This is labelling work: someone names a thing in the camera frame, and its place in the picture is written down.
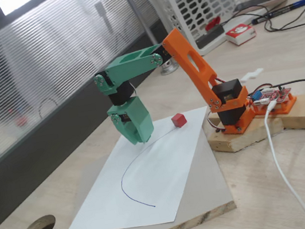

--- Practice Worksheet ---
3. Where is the red cube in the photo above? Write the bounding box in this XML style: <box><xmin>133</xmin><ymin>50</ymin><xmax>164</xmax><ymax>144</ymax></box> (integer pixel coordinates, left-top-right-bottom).
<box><xmin>170</xmin><ymin>112</ymin><xmax>188</xmax><ymax>130</ymax></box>

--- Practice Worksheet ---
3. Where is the white paper sheet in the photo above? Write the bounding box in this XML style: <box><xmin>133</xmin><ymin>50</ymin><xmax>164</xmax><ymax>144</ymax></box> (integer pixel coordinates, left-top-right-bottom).
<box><xmin>49</xmin><ymin>105</ymin><xmax>226</xmax><ymax>229</ymax></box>

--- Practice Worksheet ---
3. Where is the silver metal foot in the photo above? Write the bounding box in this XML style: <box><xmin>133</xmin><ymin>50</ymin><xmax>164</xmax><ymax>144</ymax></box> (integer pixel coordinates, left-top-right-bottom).
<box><xmin>158</xmin><ymin>57</ymin><xmax>181</xmax><ymax>76</ymax></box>

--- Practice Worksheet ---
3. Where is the grey chipboard panel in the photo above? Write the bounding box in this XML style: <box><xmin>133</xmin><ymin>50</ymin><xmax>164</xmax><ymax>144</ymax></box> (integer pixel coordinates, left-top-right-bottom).
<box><xmin>44</xmin><ymin>104</ymin><xmax>241</xmax><ymax>229</ymax></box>

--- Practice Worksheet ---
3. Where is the ribbed glass desk partition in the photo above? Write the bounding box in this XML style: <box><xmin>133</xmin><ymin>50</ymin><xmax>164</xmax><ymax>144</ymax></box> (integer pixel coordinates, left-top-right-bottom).
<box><xmin>0</xmin><ymin>0</ymin><xmax>201</xmax><ymax>229</ymax></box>

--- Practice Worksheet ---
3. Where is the light wooden base block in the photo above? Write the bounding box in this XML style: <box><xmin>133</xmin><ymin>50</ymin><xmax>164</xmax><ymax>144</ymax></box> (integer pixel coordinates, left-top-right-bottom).
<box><xmin>203</xmin><ymin>99</ymin><xmax>288</xmax><ymax>157</ymax></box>

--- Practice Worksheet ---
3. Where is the black rectangular box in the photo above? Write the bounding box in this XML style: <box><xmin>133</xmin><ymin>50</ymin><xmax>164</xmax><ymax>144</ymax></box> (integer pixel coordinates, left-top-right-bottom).
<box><xmin>193</xmin><ymin>24</ymin><xmax>227</xmax><ymax>50</ymax></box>

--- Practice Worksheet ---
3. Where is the white plastic piece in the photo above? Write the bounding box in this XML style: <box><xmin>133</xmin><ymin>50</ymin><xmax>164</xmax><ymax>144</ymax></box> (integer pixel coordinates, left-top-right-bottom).
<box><xmin>238</xmin><ymin>67</ymin><xmax>265</xmax><ymax>83</ymax></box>

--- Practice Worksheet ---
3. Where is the small red object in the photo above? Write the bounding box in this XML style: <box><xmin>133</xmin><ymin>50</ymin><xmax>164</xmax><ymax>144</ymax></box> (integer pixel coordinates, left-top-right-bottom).
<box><xmin>203</xmin><ymin>16</ymin><xmax>222</xmax><ymax>32</ymax></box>

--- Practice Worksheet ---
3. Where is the red and white small box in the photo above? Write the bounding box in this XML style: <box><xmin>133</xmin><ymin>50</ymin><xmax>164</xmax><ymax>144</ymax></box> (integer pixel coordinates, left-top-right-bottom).
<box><xmin>224</xmin><ymin>21</ymin><xmax>259</xmax><ymax>48</ymax></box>

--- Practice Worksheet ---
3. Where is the red controller circuit board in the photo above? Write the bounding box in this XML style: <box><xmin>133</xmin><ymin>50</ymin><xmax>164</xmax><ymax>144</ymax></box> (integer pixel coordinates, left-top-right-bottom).
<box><xmin>247</xmin><ymin>83</ymin><xmax>295</xmax><ymax>108</ymax></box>

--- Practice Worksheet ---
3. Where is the blue marker pen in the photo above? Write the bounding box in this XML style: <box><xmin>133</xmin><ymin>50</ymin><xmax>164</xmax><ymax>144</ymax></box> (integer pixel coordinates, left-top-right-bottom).
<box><xmin>248</xmin><ymin>0</ymin><xmax>305</xmax><ymax>26</ymax></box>

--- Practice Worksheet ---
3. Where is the orange circuit board mount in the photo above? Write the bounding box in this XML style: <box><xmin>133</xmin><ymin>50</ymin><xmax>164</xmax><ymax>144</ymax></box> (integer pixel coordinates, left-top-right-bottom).
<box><xmin>250</xmin><ymin>91</ymin><xmax>300</xmax><ymax>120</ymax></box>

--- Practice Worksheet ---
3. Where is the thick black power cable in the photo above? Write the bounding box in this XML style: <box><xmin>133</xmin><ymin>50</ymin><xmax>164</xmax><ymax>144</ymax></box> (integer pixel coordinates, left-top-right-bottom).
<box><xmin>269</xmin><ymin>78</ymin><xmax>305</xmax><ymax>102</ymax></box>

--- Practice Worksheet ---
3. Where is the thin black cable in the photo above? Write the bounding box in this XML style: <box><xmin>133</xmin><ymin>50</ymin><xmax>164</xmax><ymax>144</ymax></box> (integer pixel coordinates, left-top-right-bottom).
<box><xmin>260</xmin><ymin>0</ymin><xmax>305</xmax><ymax>34</ymax></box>

